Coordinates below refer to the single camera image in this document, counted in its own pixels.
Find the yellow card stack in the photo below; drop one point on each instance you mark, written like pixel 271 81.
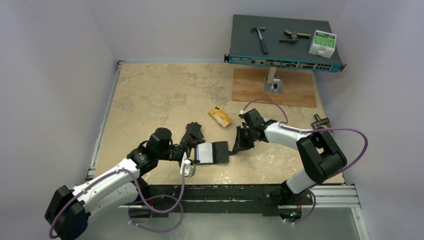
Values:
pixel 220 117

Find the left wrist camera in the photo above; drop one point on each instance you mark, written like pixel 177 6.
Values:
pixel 187 167

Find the wooden board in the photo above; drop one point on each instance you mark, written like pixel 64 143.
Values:
pixel 287 87

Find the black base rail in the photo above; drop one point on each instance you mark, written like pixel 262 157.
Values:
pixel 269 200

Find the white green box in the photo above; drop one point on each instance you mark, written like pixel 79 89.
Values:
pixel 323 44

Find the metal stand bracket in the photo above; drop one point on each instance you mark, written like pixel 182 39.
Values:
pixel 273 84

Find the small hammer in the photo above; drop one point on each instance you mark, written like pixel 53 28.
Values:
pixel 263 44

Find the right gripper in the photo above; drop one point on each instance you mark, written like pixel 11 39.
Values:
pixel 247 134

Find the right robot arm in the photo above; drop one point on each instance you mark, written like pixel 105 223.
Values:
pixel 320 155

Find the black leather card holder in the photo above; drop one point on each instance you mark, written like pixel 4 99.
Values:
pixel 212 153

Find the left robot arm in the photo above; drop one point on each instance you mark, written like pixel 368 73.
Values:
pixel 71 209

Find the metal clamp tool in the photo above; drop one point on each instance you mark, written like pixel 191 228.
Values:
pixel 294 36

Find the blue network switch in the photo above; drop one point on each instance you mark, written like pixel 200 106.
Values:
pixel 245 46

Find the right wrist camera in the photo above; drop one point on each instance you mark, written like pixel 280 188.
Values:
pixel 245 118

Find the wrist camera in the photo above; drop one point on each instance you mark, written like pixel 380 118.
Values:
pixel 245 118
pixel 187 167

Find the metal crank handle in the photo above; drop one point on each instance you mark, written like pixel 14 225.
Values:
pixel 320 122

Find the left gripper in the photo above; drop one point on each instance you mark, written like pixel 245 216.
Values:
pixel 188 147

